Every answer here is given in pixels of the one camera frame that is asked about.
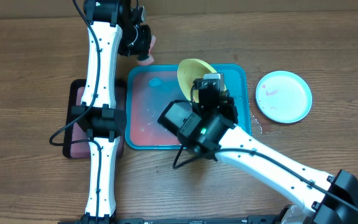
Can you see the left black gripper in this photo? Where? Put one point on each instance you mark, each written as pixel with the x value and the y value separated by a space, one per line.
pixel 144 50

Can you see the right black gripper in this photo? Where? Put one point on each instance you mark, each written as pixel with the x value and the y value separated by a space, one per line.
pixel 230 107

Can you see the green and orange sponge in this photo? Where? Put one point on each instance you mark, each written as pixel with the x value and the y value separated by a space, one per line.
pixel 145 60

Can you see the yellow-green plate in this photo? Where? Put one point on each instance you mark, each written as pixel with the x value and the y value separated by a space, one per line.
pixel 190 69

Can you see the light blue plate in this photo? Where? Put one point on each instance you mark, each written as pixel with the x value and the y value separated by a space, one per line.
pixel 283 97

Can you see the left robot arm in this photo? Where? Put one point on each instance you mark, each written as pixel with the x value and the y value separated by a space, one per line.
pixel 114 28

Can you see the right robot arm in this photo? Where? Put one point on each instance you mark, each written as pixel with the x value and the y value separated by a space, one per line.
pixel 210 130

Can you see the teal plastic tray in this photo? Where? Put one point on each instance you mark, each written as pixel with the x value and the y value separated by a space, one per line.
pixel 150 89

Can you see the black plastic tray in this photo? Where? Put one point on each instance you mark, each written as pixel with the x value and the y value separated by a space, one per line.
pixel 82 150

